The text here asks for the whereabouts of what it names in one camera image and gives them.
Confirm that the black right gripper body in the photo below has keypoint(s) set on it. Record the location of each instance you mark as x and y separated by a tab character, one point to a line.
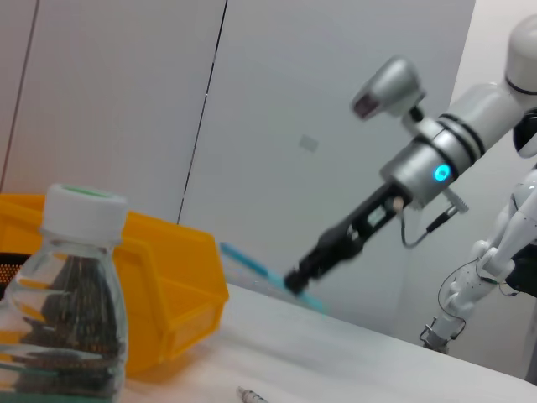
369	222

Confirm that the yellow plastic bin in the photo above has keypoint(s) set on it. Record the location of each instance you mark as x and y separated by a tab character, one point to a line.
176	273

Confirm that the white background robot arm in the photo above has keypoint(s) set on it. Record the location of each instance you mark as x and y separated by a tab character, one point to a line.
465	289

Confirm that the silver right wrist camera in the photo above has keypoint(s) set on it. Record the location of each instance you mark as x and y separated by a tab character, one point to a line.
390	84

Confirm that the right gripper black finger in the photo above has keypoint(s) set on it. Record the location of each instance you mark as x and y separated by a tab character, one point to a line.
310	264
331	262

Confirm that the blue scissors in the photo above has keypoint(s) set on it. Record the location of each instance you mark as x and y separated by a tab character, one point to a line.
268	275

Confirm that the black mesh pen holder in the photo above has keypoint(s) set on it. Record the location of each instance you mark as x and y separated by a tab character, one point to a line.
8	273

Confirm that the clear green-label water bottle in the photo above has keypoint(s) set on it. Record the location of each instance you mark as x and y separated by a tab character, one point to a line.
63	294

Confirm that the grey white pen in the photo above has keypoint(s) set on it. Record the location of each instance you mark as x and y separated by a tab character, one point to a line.
251	395

